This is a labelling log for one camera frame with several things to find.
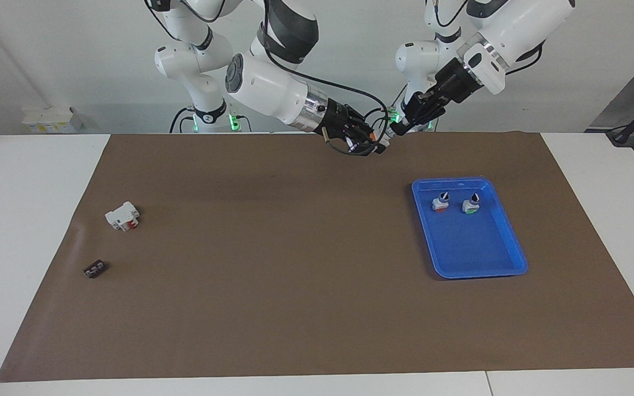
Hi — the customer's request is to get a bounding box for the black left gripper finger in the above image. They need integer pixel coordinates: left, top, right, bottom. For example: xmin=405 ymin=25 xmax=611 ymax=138
xmin=405 ymin=92 xmax=444 ymax=119

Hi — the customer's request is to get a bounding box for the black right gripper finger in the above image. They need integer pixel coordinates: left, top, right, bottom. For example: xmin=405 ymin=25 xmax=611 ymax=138
xmin=345 ymin=139 xmax=381 ymax=156
xmin=348 ymin=110 xmax=375 ymax=138
xmin=389 ymin=113 xmax=422 ymax=137

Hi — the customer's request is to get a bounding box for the selector switch orange base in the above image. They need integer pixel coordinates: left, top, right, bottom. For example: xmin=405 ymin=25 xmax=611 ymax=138
xmin=368 ymin=131 xmax=392 ymax=152

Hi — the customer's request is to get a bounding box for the blue plastic tray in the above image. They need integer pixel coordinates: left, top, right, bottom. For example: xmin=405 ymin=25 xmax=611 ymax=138
xmin=411 ymin=177 xmax=529 ymax=281

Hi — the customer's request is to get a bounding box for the brown table mat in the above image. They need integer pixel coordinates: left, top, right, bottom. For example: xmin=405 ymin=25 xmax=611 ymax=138
xmin=0 ymin=132 xmax=634 ymax=383

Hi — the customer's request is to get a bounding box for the white circuit breaker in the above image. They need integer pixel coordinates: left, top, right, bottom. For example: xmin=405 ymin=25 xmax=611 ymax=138
xmin=105 ymin=201 xmax=140 ymax=232

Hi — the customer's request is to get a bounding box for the white cardboard box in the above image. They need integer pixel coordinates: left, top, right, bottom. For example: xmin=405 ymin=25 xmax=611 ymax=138
xmin=23 ymin=106 xmax=84 ymax=134

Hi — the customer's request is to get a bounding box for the black left base cable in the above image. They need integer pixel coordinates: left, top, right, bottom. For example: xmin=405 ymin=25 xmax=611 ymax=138
xmin=361 ymin=82 xmax=408 ymax=131

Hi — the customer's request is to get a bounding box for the black base cable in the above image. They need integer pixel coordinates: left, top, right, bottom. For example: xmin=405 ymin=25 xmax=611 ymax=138
xmin=361 ymin=82 xmax=408 ymax=131
xmin=170 ymin=106 xmax=195 ymax=134

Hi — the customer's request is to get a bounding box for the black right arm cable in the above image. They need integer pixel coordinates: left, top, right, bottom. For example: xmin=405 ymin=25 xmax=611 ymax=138
xmin=262 ymin=0 xmax=390 ymax=158

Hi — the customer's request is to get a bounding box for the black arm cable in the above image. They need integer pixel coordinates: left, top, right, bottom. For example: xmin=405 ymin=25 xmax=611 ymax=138
xmin=262 ymin=0 xmax=390 ymax=158
xmin=433 ymin=0 xmax=483 ymax=34

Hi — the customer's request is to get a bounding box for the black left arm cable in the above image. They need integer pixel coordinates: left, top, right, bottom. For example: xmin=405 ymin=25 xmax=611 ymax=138
xmin=433 ymin=0 xmax=483 ymax=34

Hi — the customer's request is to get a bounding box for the black right base cable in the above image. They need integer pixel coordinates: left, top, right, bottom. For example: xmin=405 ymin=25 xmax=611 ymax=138
xmin=170 ymin=106 xmax=195 ymax=134

